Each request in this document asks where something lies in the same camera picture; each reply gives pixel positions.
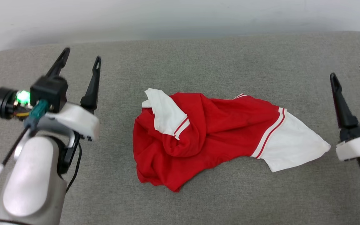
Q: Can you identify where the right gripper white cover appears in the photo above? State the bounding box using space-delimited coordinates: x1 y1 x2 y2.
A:
330 64 360 195

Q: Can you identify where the grey fabric sofa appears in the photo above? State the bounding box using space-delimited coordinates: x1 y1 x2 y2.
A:
0 31 360 225

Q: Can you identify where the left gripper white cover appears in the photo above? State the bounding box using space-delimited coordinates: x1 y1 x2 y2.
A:
45 47 102 175

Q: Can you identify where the left camera cable teal plug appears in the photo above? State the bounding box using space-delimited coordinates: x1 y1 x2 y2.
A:
0 99 49 204

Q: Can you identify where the red and white t-shirt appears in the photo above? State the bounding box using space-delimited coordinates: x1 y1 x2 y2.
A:
132 88 331 193

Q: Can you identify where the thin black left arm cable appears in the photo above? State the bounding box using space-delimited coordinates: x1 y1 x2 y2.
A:
65 142 83 193

